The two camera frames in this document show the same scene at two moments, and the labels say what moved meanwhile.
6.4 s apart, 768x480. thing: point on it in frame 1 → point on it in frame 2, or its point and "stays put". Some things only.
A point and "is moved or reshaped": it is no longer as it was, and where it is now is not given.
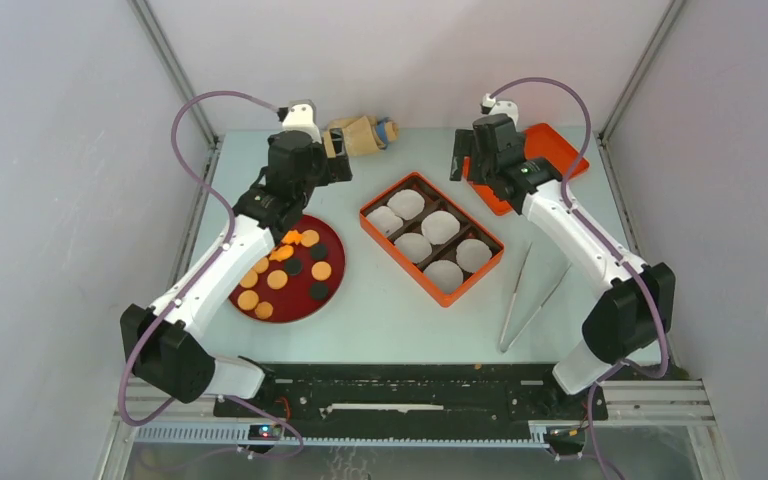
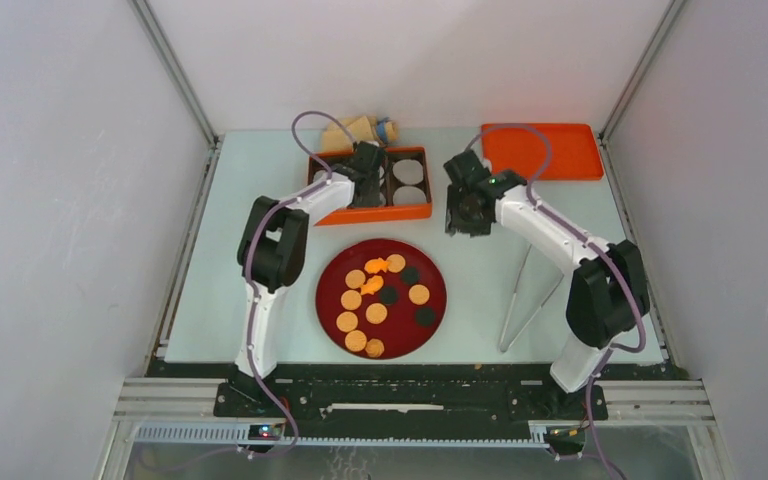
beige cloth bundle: (361, 135) stays put
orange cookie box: (439, 243) → (407, 183)
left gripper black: (335, 169) → (375, 199)
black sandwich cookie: (319, 290) → (424, 316)
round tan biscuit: (321, 270) → (418, 294)
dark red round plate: (298, 278) is moved or reshaped
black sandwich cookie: (293, 266) is moved or reshaped
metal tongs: (507, 348) stays put
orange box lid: (541, 141) is moved or reshaped
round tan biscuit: (310, 238) → (396, 263)
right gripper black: (460, 157) → (470, 211)
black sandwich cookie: (319, 252) → (410, 275)
